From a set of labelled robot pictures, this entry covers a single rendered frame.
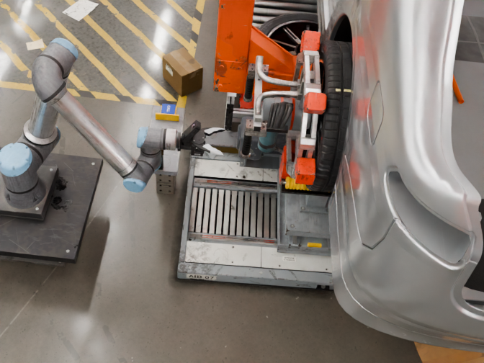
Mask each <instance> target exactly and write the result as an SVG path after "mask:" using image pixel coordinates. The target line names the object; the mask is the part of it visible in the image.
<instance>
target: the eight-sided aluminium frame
mask: <svg viewBox="0 0 484 363"><path fill-rule="evenodd" d="M319 58H320V55H319V52H318V51H309V50H304V51H302V52H301V53H298V54H297V58H296V66H295V72H294V76H293V80H292V81H297V80H298V77H299V73H300V67H301V66H303V70H304V73H303V74H304V89H303V106H302V119H301V127H300V131H299V130H288V133H286V141H287V164H286V172H287V174H289V175H290V178H293V179H294V178H295V164H296V160H297V157H302V154H303V150H307V153H306V156H305V157H306V158H312V155H313V151H314V150H315V144H316V139H317V138H316V131H317V124H318V114H313V115H312V122H311V130H310V134H306V127H307V120H308V114H307V113H304V109H303V107H304V102H305V100H304V98H305V95H306V94H307V93H308V92H318V93H321V78H320V65H319ZM311 63H313V71H314V83H311V82H310V65H311ZM290 91H297V88H294V87H290ZM291 140H295V161H294V162H292V147H291Z"/></svg>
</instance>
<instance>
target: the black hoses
mask: <svg viewBox="0 0 484 363"><path fill-rule="evenodd" d="M277 108H278V109H277ZM293 109H294V104H293V103H289V102H280V103H278V102H276V103H272V104H271V108H270V111H269V119H268V123H267V124H266V132H272V133H288V125H286V123H287V121H288V119H289V117H290V115H291V113H292V111H293Z"/></svg>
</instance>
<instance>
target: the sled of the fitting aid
mask: <svg viewBox="0 0 484 363"><path fill-rule="evenodd" d="M277 252H280V253H290V254H308V255H318V256H331V242H330V238H314V237H305V236H286V235H285V193H281V184H279V171H278V174H277Z"/></svg>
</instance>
